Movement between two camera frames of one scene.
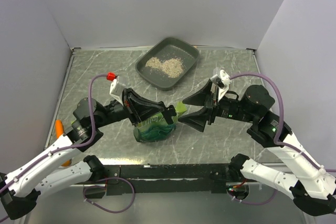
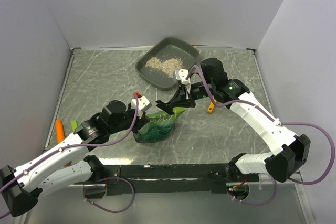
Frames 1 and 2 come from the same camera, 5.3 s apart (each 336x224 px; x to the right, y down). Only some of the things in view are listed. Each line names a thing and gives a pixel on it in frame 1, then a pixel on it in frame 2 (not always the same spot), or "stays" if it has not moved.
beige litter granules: (173, 67) stays
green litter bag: (156, 128) stays
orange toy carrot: (59, 131) stays
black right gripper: (196, 119) → (185, 98)
